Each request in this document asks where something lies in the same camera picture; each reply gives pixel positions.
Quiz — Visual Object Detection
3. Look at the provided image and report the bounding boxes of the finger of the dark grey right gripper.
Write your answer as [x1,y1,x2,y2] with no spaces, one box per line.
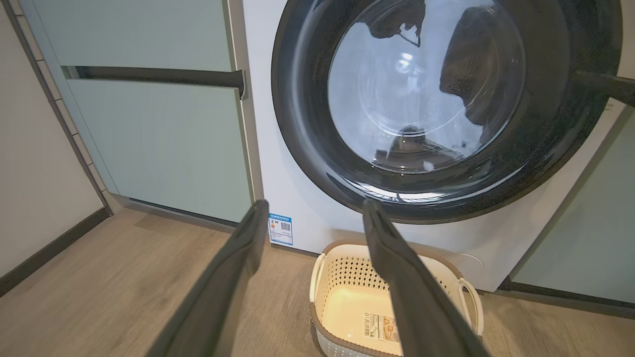
[574,70,635,108]

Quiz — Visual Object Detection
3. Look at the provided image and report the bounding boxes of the blue energy label sticker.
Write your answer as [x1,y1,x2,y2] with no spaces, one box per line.
[268,213,294,246]

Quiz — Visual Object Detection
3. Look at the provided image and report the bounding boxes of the pale green tall cabinet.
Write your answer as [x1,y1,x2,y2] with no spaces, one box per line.
[20,0,263,234]

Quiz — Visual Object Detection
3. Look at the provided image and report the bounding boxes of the pale green cabinet dark plinth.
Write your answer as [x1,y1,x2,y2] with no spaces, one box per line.
[496,107,635,319]

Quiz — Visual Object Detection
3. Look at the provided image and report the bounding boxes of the white segmented trim strip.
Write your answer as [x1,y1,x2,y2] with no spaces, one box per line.
[5,0,121,210]

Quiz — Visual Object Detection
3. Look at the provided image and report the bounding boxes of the dark round washing machine door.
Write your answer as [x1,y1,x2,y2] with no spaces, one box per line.
[270,0,624,225]

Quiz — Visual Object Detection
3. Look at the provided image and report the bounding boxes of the white front-load washing machine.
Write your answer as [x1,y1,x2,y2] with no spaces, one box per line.
[228,0,635,293]

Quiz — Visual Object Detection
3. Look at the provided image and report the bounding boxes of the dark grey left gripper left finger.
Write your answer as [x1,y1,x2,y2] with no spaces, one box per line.
[146,199,270,357]

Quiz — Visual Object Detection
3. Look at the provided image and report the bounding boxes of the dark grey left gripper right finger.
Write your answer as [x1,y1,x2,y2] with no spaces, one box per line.
[363,199,490,357]

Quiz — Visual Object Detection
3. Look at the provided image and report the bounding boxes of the paper product label with barcode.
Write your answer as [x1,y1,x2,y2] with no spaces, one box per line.
[362,311,400,344]

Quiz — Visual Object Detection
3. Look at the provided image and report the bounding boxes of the dark baseboard strip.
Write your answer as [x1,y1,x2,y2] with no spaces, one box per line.
[0,206,113,298]

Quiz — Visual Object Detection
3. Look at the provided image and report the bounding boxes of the cream perforated laundry basket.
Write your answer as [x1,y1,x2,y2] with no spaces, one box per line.
[309,240,485,357]

